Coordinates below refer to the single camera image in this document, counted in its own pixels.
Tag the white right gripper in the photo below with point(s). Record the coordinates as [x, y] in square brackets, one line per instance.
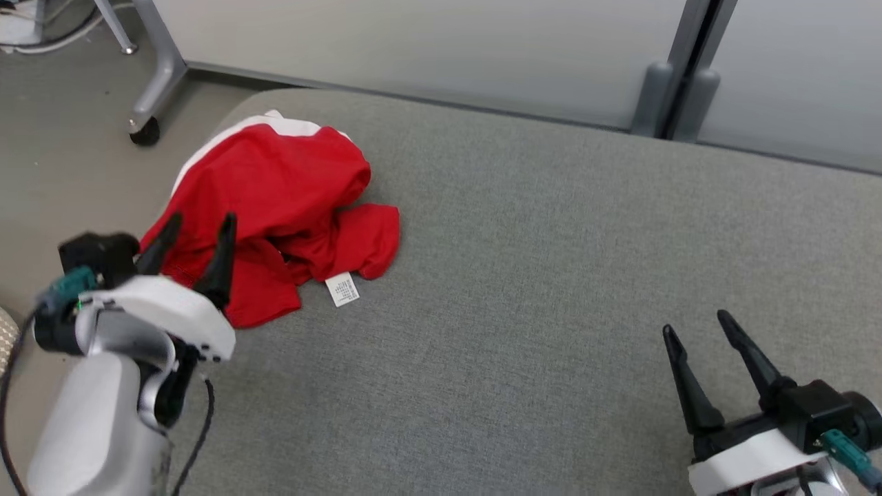
[744, 461]

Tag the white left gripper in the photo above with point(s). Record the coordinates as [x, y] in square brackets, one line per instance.
[172, 310]

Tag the red and white sports jersey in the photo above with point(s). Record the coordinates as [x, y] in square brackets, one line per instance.
[275, 179]

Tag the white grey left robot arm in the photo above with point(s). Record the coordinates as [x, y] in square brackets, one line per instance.
[96, 413]

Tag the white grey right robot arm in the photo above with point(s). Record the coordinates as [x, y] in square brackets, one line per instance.
[813, 482]

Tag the grey table leg with caster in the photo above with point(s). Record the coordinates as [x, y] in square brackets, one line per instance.
[162, 76]

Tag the beige textured fabric item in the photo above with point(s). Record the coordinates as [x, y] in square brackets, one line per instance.
[5, 341]

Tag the thin grey metal leg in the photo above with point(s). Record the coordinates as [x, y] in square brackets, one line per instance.
[116, 27]

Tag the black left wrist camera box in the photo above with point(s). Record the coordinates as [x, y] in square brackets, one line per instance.
[100, 256]

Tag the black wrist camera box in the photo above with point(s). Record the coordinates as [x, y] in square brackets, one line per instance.
[100, 256]
[830, 413]

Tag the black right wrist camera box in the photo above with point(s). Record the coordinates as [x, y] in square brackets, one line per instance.
[830, 413]

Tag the grey partition panel post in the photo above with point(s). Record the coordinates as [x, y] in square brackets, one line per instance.
[697, 103]
[654, 96]

